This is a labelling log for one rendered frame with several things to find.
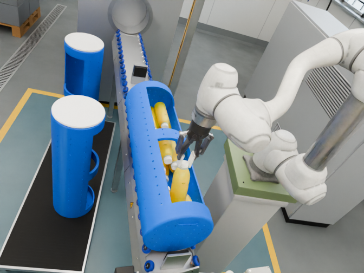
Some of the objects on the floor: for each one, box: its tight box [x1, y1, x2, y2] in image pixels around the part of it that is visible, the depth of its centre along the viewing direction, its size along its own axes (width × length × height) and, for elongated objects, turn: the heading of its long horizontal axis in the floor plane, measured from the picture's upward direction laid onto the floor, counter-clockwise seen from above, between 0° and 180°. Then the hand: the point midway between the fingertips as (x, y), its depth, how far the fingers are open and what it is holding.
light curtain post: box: [168, 0, 205, 98], centre depth 237 cm, size 6×6×170 cm
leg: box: [111, 141, 123, 193], centre depth 227 cm, size 6×6×63 cm
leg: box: [107, 69, 116, 119], centre depth 294 cm, size 6×6×63 cm
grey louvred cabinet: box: [244, 0, 364, 228], centre depth 312 cm, size 54×215×145 cm, turn 165°
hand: (186, 159), depth 110 cm, fingers closed on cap, 4 cm apart
